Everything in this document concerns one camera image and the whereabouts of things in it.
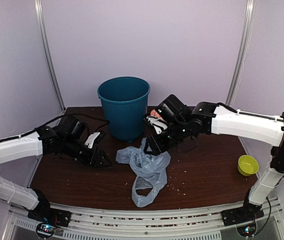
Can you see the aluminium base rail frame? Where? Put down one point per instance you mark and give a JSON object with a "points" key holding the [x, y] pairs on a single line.
{"points": [[202, 223]]}

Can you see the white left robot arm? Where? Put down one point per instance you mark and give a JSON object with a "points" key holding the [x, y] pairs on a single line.
{"points": [[44, 141]]}

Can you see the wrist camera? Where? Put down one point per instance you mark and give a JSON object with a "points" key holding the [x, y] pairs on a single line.
{"points": [[169, 109], [72, 128]]}

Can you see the teal plastic trash bin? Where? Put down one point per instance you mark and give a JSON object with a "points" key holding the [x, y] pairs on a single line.
{"points": [[124, 102]]}

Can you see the left aluminium corner post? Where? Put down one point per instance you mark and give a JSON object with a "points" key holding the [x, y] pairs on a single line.
{"points": [[48, 57]]}

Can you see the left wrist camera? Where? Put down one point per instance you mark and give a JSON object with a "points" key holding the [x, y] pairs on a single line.
{"points": [[72, 128]]}

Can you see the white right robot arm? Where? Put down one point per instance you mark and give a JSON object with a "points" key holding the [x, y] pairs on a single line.
{"points": [[219, 119]]}

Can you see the yellow plastic bowl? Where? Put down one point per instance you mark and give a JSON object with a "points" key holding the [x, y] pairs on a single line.
{"points": [[247, 165]]}

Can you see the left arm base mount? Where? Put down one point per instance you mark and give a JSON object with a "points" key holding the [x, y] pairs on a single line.
{"points": [[50, 219]]}

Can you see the orange patterned ceramic bowl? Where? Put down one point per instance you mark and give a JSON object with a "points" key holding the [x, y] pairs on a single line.
{"points": [[155, 114]]}

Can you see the translucent grey plastic bag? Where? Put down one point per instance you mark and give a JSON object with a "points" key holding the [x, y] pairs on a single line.
{"points": [[150, 170]]}

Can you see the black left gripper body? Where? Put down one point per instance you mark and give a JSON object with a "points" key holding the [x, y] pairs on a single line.
{"points": [[71, 149]]}

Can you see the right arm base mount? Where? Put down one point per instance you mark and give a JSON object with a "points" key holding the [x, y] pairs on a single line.
{"points": [[245, 219]]}

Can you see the aluminium corner post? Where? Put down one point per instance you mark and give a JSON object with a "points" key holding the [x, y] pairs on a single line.
{"points": [[243, 48], [48, 57]]}

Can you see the right aluminium corner post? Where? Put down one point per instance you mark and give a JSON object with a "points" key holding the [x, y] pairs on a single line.
{"points": [[243, 48]]}

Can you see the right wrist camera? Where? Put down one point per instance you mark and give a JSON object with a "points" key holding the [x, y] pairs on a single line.
{"points": [[169, 109]]}

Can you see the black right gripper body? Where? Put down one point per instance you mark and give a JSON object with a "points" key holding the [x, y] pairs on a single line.
{"points": [[177, 133]]}

